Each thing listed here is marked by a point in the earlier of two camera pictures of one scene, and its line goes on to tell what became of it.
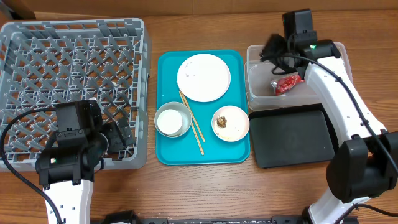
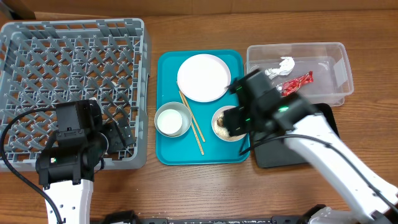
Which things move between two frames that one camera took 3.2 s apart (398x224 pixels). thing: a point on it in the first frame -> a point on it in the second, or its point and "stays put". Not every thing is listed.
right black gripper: [266, 53] -> [231, 122]
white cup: [170, 122] stays put
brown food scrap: [221, 121] stays put
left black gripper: [117, 137] stays put
